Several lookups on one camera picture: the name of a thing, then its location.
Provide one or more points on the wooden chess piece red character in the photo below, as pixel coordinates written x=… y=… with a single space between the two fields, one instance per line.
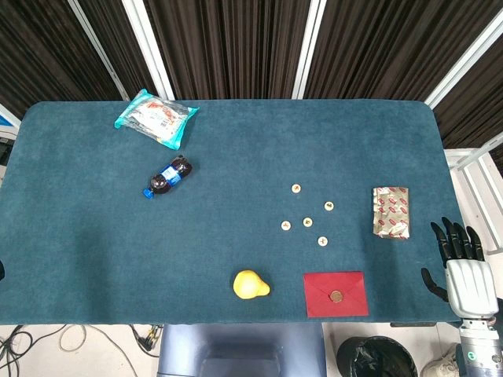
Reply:
x=323 y=241
x=296 y=189

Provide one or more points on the cola bottle blue label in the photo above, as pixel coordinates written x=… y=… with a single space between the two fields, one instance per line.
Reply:
x=171 y=176

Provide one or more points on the wooden chess piece black character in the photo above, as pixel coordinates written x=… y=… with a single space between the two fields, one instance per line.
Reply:
x=329 y=206
x=307 y=222
x=286 y=225

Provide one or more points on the black box device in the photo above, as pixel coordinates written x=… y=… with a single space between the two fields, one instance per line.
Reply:
x=4 y=151

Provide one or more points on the yellow pear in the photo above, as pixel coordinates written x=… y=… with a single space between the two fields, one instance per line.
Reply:
x=247 y=284

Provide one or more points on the red envelope gold seal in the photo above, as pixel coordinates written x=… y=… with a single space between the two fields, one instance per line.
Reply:
x=334 y=298

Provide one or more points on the teal-edged snack bag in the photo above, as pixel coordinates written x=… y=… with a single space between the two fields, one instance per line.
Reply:
x=157 y=118

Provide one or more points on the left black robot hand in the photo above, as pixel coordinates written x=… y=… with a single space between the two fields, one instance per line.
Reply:
x=1 y=271

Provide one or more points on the blue white board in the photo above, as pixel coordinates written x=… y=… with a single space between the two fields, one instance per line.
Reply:
x=6 y=119

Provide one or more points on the patterned cloth pouch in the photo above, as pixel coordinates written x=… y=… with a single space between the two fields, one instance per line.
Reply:
x=391 y=212

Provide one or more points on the blue robot torso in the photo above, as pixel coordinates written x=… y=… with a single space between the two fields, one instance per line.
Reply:
x=239 y=349

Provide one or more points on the teal table cloth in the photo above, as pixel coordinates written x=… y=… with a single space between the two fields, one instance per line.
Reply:
x=236 y=157

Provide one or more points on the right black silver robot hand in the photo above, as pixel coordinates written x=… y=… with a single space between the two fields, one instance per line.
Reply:
x=471 y=286

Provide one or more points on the bin with black bag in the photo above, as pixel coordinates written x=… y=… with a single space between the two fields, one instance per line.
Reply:
x=373 y=359

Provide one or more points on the wide white frame post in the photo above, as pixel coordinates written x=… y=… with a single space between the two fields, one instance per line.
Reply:
x=463 y=64
x=149 y=49
x=310 y=49

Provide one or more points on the white metal rack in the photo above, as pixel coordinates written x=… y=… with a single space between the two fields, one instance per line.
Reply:
x=460 y=157

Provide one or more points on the thin white frame post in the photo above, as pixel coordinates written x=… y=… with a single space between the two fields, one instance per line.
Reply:
x=99 y=49

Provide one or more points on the dark brown curtain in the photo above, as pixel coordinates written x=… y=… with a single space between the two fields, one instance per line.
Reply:
x=236 y=47

